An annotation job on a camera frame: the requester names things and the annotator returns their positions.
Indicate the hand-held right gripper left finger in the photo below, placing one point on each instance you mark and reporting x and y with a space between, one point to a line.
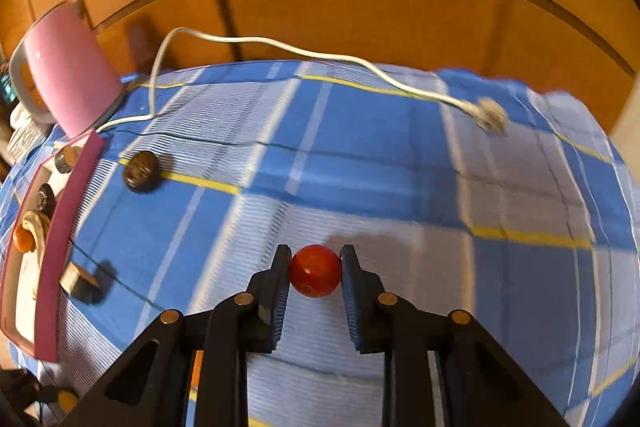
280 302

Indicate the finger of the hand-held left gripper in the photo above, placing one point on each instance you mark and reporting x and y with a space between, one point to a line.
22 389

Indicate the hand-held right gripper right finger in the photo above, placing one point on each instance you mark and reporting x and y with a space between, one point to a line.
352 302

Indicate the red cherry tomato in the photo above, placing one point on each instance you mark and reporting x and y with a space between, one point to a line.
315 269

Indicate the cut water chestnut half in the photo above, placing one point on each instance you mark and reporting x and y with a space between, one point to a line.
65 162
82 287

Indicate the pink shallow tray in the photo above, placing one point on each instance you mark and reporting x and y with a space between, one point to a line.
60 257

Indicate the large orange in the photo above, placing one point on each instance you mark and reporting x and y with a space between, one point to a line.
21 241

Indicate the spotted yellow banana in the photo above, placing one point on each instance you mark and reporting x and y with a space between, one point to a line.
32 222

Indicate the dark water chestnut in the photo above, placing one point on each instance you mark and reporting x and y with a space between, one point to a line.
142 172
45 198

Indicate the blue plaid tablecloth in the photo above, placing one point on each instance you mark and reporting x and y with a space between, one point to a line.
375 157

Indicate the silver tissue box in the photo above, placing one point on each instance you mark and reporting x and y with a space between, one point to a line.
25 139

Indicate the wooden wardrobe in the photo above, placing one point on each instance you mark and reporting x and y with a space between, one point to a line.
350 7

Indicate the pink electric kettle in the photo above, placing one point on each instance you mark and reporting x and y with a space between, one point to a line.
65 67

